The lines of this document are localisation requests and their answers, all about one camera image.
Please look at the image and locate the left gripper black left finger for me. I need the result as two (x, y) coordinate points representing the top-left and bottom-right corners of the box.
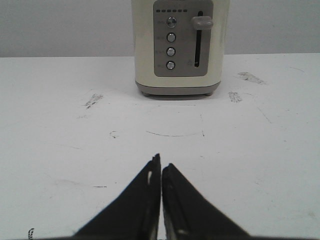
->
(73, 154), (161, 238)

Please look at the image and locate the cream two-slot toaster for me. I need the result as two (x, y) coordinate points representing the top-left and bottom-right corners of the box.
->
(131, 0), (230, 96)

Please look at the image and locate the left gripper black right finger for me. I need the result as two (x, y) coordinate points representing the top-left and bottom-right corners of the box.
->
(162, 163), (249, 237)

